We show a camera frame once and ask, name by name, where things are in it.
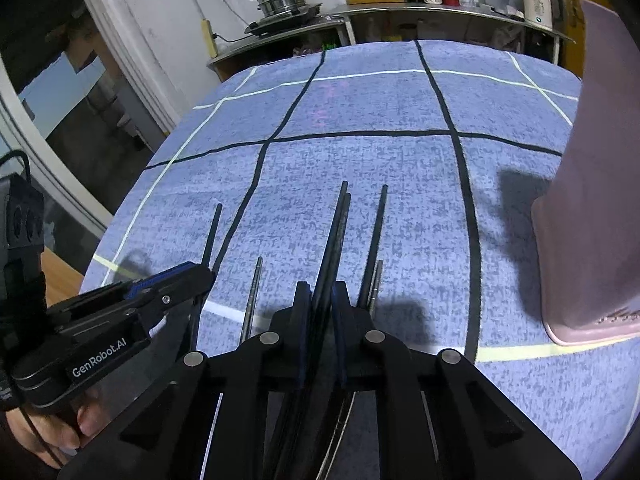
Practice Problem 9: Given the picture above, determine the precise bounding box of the steel kitchen shelf table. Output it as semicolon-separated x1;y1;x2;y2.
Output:
329;3;576;65

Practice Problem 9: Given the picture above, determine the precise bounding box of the person's left hand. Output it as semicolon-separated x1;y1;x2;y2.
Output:
1;387;111;469

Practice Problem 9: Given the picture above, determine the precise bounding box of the short metal chopstick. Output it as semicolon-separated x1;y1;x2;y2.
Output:
240;256;262;344

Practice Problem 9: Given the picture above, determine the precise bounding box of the blue checked tablecloth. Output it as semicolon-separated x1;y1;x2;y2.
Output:
82;40;639;479

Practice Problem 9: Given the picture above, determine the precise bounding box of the pink plastic utensil holder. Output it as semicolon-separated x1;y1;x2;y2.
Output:
532;0;640;346

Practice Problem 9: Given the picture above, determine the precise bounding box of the yellow power strip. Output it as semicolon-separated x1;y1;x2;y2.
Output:
201;18;218;58

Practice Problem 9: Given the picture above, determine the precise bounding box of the low steel side shelf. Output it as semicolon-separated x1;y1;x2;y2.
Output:
206;16;356;81

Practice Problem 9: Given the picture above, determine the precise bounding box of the black induction cooker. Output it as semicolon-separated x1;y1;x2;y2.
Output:
244;3;321;37

